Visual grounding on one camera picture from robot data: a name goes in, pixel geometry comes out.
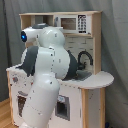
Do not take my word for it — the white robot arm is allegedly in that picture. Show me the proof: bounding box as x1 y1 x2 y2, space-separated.
19 26 77 128

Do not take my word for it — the wooden toy kitchen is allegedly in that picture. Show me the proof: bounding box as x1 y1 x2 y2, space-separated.
7 11 114 128

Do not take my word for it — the black toy faucet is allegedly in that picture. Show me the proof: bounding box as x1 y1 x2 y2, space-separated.
78 51 93 70

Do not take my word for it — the grey toy sink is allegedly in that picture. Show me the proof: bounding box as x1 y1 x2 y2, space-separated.
75 70 92 81

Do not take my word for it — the white toy microwave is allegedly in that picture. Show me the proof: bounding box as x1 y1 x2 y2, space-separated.
54 14 92 34

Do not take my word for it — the white oven door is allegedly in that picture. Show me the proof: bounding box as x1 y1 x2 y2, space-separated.
9 72 29 126

